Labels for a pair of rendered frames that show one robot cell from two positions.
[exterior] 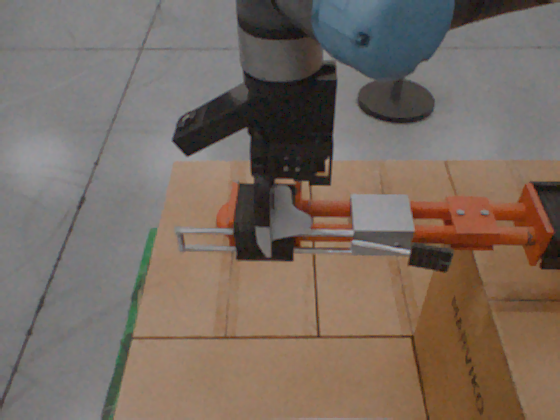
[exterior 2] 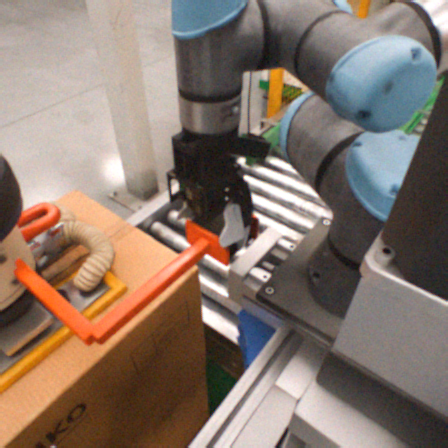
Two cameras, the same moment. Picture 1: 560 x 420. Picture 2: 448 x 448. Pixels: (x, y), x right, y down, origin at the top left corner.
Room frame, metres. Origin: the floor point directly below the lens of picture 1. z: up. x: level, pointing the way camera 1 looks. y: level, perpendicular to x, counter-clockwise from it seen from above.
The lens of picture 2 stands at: (-0.13, -0.52, 1.51)
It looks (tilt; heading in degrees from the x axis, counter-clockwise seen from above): 45 degrees down; 308
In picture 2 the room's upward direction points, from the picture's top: straight up
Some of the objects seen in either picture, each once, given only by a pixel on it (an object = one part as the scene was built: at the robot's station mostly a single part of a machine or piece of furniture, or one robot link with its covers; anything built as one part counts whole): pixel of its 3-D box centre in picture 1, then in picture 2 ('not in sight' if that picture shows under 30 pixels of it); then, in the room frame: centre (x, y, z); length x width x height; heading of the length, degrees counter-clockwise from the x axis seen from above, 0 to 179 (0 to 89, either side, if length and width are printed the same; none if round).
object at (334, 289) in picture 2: not in sight; (362, 260); (-0.06, -0.93, 1.09); 0.15 x 0.15 x 0.10
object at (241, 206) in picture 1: (266, 215); not in sight; (0.44, 0.03, 1.07); 0.08 x 0.07 x 0.05; 88
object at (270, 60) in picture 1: (281, 43); not in sight; (0.43, 0.01, 1.29); 0.08 x 0.08 x 0.05
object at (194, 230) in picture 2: not in sight; (222, 229); (0.15, -0.87, 1.07); 0.09 x 0.08 x 0.05; 178
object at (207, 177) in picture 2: not in sight; (207, 166); (0.15, -0.84, 1.21); 0.09 x 0.08 x 0.12; 88
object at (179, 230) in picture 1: (311, 250); not in sight; (0.39, -0.03, 1.07); 0.31 x 0.03 x 0.05; 88
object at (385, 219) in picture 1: (379, 224); not in sight; (0.43, -0.11, 1.06); 0.07 x 0.07 x 0.04; 88
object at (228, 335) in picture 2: not in sight; (169, 297); (0.41, -0.94, 0.58); 0.70 x 0.03 x 0.06; 0
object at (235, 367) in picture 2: not in sight; (173, 317); (0.41, -0.94, 0.47); 0.70 x 0.03 x 0.15; 0
